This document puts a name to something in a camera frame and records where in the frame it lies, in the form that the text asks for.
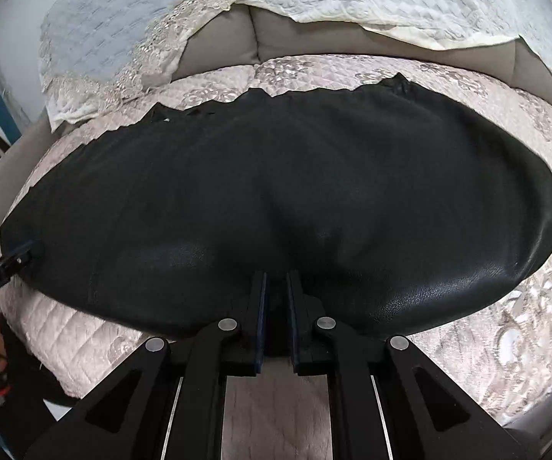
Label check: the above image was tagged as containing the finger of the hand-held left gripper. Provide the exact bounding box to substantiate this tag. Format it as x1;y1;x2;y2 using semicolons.
3;241;42;256
0;253;35;271

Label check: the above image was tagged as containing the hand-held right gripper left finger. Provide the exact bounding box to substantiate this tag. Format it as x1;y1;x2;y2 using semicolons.
24;271;269;460

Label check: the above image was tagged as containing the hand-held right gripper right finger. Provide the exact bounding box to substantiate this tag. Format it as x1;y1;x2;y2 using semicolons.
286;269;540;460

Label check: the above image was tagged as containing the black jacket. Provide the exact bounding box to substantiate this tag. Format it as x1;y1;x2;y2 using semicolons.
0;73;552;355

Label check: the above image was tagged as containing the beige sofa with quilted cover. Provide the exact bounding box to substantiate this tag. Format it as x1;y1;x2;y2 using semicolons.
0;53;552;460

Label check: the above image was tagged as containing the pale blue lace-edged cover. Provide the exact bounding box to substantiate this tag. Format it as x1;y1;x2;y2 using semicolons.
39;0;253;132

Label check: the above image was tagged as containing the grey sofa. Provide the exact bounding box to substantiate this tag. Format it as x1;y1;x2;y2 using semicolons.
0;4;552;269

